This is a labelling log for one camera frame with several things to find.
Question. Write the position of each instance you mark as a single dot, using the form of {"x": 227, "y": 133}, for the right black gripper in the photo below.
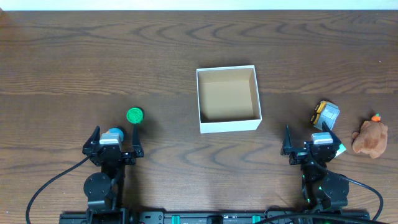
{"x": 311, "y": 154}

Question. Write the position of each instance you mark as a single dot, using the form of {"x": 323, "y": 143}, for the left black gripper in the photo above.
{"x": 112, "y": 154}

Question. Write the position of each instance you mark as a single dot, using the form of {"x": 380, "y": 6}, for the colourful puzzle cube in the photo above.
{"x": 340, "y": 150}

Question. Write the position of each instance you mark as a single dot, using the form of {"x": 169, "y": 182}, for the yellow grey toy truck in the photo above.
{"x": 326, "y": 112}

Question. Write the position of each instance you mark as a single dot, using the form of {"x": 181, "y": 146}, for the brown plush bear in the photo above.
{"x": 371, "y": 138}

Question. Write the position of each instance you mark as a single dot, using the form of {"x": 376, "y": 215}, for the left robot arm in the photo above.
{"x": 104, "y": 189}

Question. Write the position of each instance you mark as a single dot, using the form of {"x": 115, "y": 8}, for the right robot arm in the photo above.
{"x": 323, "y": 190}

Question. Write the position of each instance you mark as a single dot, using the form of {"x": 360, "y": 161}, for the orange blue duck toy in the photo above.
{"x": 117, "y": 130}

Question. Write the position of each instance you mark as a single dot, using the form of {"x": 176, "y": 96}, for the green round disc toy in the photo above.
{"x": 135, "y": 115}

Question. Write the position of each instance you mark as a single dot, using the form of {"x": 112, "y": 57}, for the white cardboard box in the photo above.
{"x": 228, "y": 99}

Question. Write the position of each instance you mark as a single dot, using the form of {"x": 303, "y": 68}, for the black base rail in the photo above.
{"x": 158, "y": 217}

